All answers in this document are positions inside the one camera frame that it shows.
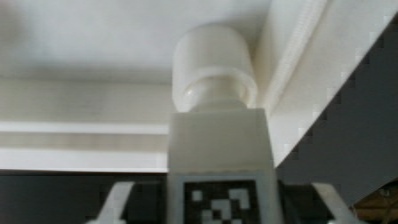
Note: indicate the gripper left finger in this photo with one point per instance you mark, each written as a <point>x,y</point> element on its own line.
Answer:
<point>110,212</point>

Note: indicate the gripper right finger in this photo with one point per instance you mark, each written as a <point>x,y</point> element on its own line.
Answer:
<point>343,216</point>

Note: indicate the white leg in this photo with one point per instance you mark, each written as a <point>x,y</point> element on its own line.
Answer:
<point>220,180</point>

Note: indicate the white square tabletop part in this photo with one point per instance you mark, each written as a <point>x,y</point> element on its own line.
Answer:
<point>85,72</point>

